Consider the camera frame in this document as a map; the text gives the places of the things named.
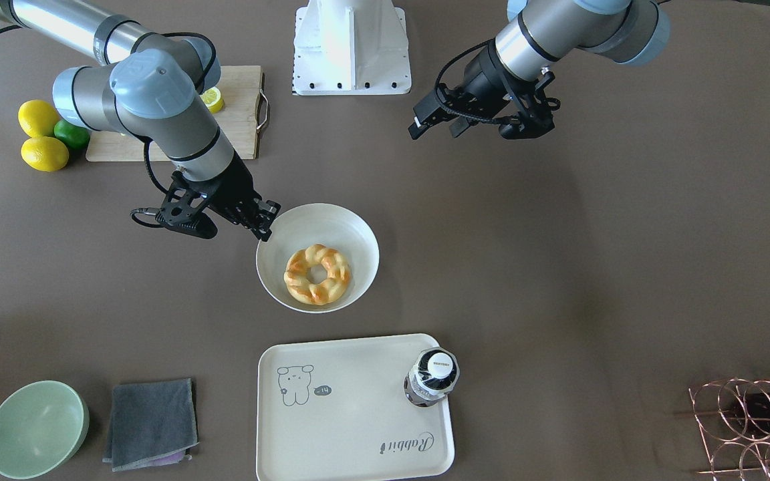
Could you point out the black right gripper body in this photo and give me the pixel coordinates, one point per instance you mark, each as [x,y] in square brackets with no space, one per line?
[232,193]

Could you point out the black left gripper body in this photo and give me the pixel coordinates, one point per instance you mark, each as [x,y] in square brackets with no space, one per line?
[482,75]

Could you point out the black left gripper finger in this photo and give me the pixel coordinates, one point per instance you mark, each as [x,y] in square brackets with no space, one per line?
[459,126]
[418,128]

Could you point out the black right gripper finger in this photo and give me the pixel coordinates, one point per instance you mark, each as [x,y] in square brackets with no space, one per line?
[269,208]
[262,233]

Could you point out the white round plate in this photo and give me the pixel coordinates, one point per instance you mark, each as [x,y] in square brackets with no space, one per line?
[330,225]

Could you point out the twisted glazed donut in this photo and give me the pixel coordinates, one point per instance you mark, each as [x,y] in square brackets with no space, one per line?
[337,275]

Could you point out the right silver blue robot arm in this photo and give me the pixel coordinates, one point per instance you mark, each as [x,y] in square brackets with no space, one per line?
[148,85]

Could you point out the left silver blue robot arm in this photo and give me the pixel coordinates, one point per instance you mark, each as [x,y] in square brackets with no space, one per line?
[540,33]

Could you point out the cream rabbit tray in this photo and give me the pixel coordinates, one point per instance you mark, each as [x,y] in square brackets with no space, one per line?
[336,410]

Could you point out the dark tea bottle on tray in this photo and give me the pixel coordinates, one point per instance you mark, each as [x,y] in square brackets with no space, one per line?
[432,377]

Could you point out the wooden cutting board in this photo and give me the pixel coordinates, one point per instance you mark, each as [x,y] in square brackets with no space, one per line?
[244,115]

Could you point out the half lemon slice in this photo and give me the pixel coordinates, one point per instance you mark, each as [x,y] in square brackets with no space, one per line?
[213,99]

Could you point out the green lime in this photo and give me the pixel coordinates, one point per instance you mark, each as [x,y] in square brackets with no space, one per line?
[73,136]

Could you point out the yellow lemon near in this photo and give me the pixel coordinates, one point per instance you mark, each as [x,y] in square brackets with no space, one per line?
[46,154]

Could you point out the yellow lemon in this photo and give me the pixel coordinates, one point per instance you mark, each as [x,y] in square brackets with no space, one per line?
[46,154]
[38,118]

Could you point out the yellow lemon far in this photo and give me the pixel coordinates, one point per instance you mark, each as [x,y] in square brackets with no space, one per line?
[38,118]

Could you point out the grey folded cloth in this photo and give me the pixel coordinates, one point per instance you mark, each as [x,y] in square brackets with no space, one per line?
[151,424]

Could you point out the mint green bowl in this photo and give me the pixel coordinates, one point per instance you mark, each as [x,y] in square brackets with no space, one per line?
[42,425]

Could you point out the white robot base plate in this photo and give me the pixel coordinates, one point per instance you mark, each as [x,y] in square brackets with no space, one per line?
[346,48]

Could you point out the copper wire bottle rack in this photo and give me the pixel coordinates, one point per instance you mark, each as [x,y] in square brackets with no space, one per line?
[733,421]

